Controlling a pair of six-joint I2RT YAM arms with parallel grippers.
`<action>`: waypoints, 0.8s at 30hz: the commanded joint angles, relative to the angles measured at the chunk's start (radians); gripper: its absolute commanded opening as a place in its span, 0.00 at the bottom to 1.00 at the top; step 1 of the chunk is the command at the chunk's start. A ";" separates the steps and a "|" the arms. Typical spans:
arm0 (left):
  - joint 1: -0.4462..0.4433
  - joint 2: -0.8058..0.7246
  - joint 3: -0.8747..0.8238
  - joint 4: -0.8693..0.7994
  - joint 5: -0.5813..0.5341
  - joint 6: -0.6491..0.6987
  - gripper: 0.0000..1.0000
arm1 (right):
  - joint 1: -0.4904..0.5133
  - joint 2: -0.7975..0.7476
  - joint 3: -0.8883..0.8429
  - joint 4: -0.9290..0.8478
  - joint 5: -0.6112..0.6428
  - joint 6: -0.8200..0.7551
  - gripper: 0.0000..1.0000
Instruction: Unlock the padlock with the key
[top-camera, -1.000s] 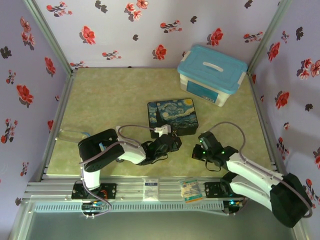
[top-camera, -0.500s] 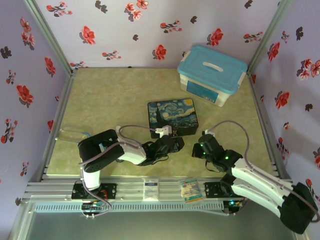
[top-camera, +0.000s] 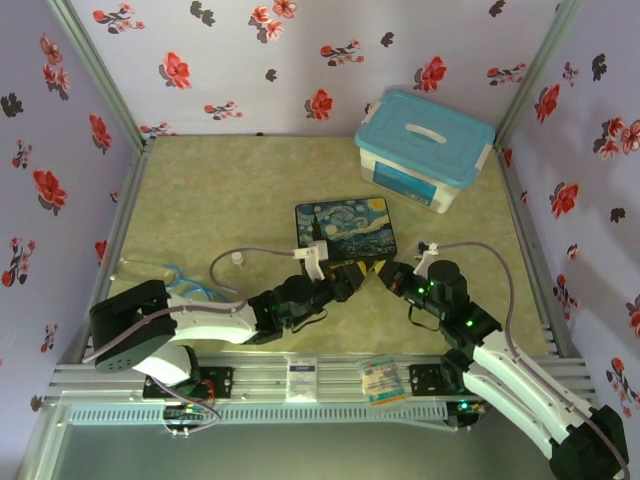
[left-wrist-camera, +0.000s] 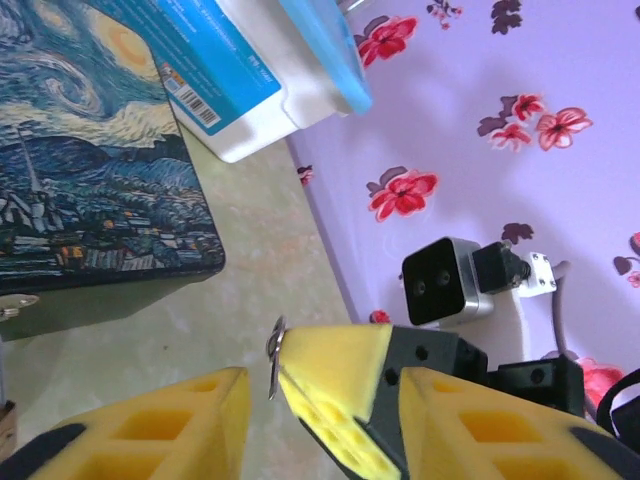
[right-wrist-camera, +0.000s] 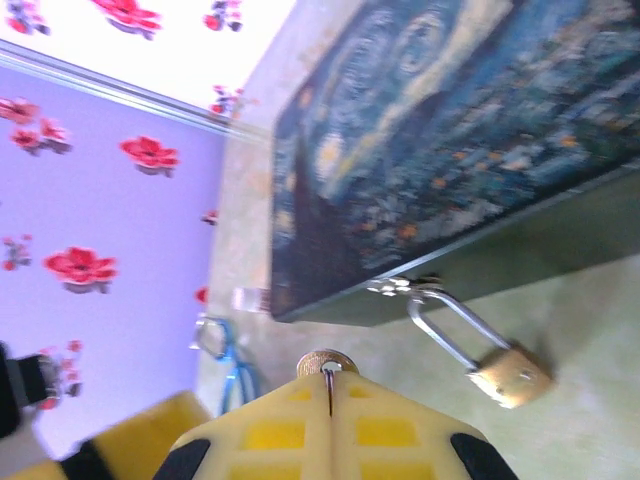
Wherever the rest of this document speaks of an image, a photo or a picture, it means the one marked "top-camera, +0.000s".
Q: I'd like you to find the blue lid plastic storage box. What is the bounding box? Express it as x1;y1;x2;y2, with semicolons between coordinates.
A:
353;88;497;215

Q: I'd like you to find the white slotted cable duct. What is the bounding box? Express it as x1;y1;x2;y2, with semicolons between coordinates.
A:
67;403;449;427

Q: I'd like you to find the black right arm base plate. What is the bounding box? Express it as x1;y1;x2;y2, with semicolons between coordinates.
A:
408;363;469;399

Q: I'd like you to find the white label card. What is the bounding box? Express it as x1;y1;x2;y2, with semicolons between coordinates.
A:
285;356;321;404

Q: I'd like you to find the packet with teal label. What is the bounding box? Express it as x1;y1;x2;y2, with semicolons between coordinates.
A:
360;355;409;408

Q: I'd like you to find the grey left arm cable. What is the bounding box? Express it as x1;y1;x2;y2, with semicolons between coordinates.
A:
82;246;301;437

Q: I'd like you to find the starry night tin box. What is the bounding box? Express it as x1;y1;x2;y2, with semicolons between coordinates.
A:
294;196;401;266

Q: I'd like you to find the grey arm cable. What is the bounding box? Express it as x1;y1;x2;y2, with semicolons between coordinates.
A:
82;246;301;437
437;241;631;480

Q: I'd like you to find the aluminium frame post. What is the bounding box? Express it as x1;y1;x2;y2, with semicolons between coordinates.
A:
44;0;157;151
494;0;587;149

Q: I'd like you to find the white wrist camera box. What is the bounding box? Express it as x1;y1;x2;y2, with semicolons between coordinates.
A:
414;241;442;274
292;239;332;281

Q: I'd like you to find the aluminium front frame rail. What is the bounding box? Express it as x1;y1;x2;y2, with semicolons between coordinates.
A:
42;352;599;407

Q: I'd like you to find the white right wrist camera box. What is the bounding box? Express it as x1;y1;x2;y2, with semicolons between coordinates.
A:
414;241;442;274

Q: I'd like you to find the blue tube stethoscope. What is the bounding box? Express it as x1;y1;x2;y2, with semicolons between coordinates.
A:
115;256;217;302

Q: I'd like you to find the grey right arm cable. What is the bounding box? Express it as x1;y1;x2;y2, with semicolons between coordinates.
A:
437;241;631;480

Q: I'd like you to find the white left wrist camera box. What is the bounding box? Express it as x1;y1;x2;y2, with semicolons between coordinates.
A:
292;239;332;281

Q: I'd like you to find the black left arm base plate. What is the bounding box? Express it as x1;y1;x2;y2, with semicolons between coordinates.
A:
143;366;235;401

